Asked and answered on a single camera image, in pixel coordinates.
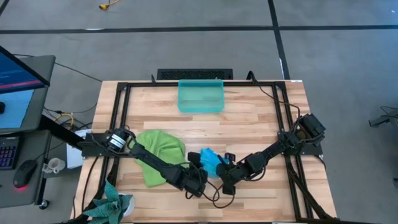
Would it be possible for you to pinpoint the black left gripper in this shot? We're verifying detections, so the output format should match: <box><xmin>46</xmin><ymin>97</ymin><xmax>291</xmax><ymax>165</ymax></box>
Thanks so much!
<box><xmin>174</xmin><ymin>151</ymin><xmax>208</xmax><ymax>198</ymax></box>

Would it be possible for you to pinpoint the computer monitor with blue screen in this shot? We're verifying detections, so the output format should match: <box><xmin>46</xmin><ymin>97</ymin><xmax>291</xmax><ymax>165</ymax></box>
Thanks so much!
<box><xmin>0</xmin><ymin>45</ymin><xmax>56</xmax><ymax>135</ymax></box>

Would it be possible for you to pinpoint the thin black floor cable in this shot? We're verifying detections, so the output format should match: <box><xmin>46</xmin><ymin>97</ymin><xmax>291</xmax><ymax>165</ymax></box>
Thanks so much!
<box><xmin>14</xmin><ymin>54</ymin><xmax>103</xmax><ymax>83</ymax></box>

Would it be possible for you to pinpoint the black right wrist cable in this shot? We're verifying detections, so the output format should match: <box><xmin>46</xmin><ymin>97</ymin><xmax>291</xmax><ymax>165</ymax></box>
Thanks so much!
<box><xmin>212</xmin><ymin>193</ymin><xmax>237</xmax><ymax>210</ymax></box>

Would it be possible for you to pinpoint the black desk support bar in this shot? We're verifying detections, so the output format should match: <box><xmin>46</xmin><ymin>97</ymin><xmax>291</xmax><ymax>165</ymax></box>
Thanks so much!
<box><xmin>39</xmin><ymin>114</ymin><xmax>86</xmax><ymax>150</ymax></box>

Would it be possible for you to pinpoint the black hanging table cable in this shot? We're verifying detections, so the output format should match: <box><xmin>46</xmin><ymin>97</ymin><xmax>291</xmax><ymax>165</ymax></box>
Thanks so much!
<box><xmin>81</xmin><ymin>156</ymin><xmax>100</xmax><ymax>215</ymax></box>

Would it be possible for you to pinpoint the blue microfiber towel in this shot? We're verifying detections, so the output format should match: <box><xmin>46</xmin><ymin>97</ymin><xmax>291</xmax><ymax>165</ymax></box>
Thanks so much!
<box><xmin>200</xmin><ymin>147</ymin><xmax>230</xmax><ymax>179</ymax></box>

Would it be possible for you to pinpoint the black computer mouse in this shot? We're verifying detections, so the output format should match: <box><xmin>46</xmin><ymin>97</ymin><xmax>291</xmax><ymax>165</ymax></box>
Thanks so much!
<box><xmin>12</xmin><ymin>159</ymin><xmax>38</xmax><ymax>189</ymax></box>

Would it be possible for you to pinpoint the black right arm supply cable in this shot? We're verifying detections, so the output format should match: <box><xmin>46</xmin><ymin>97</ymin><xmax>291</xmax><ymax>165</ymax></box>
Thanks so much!
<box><xmin>247</xmin><ymin>70</ymin><xmax>302</xmax><ymax>125</ymax></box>

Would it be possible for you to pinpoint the white mug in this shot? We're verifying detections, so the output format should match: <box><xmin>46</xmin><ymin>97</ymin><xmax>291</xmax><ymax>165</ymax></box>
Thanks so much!
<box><xmin>42</xmin><ymin>157</ymin><xmax>67</xmax><ymax>174</ymax></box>

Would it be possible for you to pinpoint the black backlit keyboard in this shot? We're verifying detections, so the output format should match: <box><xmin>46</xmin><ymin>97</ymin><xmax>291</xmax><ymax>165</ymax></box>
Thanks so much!
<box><xmin>0</xmin><ymin>136</ymin><xmax>20</xmax><ymax>170</ymax></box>

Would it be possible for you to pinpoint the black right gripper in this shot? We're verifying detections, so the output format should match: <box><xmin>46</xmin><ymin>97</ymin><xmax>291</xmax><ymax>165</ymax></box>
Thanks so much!
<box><xmin>215</xmin><ymin>152</ymin><xmax>247</xmax><ymax>196</ymax></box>

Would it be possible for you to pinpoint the dark green cloth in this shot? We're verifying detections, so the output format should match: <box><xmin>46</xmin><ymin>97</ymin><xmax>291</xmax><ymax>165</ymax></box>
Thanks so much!
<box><xmin>81</xmin><ymin>179</ymin><xmax>134</xmax><ymax>224</ymax></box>

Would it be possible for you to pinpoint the green microfiber towel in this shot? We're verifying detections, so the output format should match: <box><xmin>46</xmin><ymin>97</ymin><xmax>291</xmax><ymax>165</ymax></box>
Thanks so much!
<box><xmin>129</xmin><ymin>129</ymin><xmax>187</xmax><ymax>189</ymax></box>

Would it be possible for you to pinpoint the yellow coiled cable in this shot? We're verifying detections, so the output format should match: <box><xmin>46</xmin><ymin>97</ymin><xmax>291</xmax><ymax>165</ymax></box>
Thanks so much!
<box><xmin>54</xmin><ymin>113</ymin><xmax>76</xmax><ymax>131</ymax></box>

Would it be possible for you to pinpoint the white round bowl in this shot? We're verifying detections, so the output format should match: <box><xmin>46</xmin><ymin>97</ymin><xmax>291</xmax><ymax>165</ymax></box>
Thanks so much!
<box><xmin>119</xmin><ymin>192</ymin><xmax>136</xmax><ymax>218</ymax></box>

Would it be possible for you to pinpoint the teal translucent plastic basket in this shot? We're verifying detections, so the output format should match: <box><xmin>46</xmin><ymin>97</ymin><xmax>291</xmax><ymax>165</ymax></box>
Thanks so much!
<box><xmin>177</xmin><ymin>78</ymin><xmax>225</xmax><ymax>114</ymax></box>

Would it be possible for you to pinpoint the grey desk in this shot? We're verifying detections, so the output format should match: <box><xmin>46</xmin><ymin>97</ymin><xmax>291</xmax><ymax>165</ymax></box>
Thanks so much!
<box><xmin>0</xmin><ymin>129</ymin><xmax>52</xmax><ymax>208</ymax></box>

